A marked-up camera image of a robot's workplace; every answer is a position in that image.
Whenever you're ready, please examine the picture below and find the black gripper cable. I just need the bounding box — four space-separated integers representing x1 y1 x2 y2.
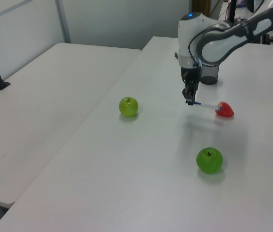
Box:
187 26 209 70

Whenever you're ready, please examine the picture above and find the black mesh pen cup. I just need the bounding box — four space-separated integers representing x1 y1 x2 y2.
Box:
200 63 221 85

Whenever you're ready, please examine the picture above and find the white side table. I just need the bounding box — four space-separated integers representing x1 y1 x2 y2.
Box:
0 43 142 208

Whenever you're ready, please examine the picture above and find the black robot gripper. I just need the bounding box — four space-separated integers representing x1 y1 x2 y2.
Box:
180 65 201 106

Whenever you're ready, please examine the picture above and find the dark green toy apple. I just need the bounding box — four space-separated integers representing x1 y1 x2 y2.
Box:
196 147 224 174

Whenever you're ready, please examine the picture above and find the blue and white marker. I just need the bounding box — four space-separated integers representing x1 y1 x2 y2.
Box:
185 99 221 111

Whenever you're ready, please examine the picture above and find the white office partition panel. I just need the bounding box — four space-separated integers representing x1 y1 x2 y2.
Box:
0 0 72 97

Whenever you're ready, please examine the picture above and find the yellow-green toy apple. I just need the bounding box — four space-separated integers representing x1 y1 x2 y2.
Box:
119 96 139 118

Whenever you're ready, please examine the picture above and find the black vertical pole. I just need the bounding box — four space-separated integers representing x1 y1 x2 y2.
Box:
229 0 237 24

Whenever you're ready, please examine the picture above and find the red strawberry toy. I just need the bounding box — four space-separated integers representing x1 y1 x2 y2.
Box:
215 101 235 118

